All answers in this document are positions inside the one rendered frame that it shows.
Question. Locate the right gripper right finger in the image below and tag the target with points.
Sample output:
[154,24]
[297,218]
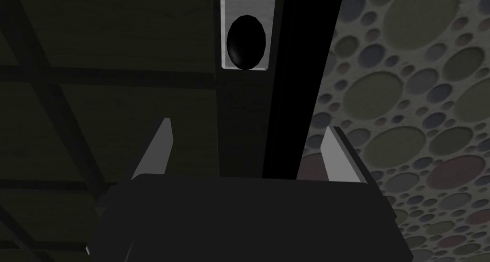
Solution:
[340,160]

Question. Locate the dark panelled door leaf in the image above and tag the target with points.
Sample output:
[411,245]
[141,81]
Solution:
[115,82]

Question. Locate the black round door knob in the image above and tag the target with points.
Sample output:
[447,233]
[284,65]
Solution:
[246,42]

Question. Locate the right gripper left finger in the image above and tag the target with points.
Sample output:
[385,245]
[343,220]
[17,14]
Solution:
[157,154]

